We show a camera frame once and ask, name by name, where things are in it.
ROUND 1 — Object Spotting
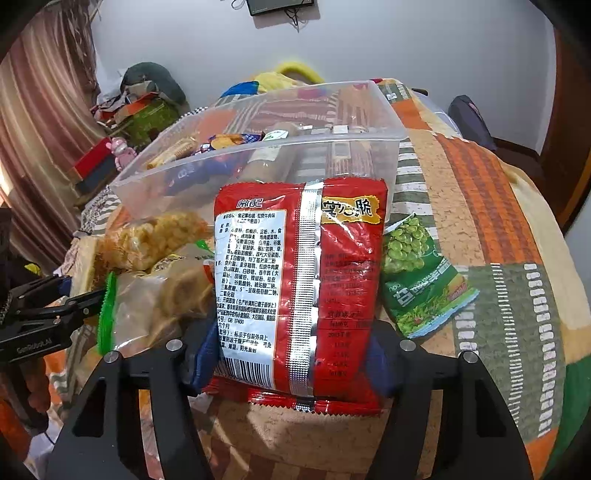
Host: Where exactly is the red snack bag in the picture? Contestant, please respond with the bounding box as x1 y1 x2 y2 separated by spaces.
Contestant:
207 176 388 416

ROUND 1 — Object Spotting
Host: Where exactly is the cake roll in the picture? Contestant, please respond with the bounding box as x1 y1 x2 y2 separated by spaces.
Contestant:
236 122 298 183

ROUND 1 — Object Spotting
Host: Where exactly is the left hand orange glove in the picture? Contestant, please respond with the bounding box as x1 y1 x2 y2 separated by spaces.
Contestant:
17 358 51 413

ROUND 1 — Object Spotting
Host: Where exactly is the popcorn snack bag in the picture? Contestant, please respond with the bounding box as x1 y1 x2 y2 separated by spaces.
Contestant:
100 211 212 271

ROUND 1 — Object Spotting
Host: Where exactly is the patchwork striped bed blanket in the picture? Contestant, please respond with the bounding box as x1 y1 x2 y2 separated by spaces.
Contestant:
45 75 591 480

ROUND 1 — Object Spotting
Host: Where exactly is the red and black gift box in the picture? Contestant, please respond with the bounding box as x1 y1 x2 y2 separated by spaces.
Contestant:
67 137 117 195

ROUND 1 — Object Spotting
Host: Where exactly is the pink plush toy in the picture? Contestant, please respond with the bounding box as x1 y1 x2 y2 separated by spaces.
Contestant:
106 137 137 172

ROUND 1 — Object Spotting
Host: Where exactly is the green peas snack packet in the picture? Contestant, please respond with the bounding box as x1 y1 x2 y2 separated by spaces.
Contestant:
380 214 479 339

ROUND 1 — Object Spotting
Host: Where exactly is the sandwich biscuit packet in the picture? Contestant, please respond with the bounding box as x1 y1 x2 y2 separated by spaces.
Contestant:
145 137 198 170

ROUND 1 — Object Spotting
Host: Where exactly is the green cardboard box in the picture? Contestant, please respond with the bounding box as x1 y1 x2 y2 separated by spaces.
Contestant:
114 96 179 148

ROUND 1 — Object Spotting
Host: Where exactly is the blue cracker packet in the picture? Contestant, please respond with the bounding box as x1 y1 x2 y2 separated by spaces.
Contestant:
167 132 264 195

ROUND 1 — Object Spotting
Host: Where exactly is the pink striped curtain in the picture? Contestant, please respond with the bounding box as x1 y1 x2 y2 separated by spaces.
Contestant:
1 1 104 271

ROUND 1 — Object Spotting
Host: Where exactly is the brown wooden door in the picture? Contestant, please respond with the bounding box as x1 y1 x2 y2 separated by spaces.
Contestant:
541 32 590 232

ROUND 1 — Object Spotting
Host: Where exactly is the colourful patch pillow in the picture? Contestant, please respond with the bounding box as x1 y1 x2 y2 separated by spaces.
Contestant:
221 71 305 98

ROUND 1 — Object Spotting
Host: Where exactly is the brown striped wafer packet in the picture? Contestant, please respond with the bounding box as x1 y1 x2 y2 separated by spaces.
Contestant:
325 140 375 177

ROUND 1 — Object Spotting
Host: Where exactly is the clear plastic storage bin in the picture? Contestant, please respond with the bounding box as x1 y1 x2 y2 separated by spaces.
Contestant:
111 81 408 221

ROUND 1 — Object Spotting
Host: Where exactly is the grey backpack on floor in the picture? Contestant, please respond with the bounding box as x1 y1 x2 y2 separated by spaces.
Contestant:
448 95 497 152

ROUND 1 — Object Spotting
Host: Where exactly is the small black wall monitor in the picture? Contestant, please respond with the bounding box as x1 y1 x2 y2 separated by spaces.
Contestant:
246 0 315 16

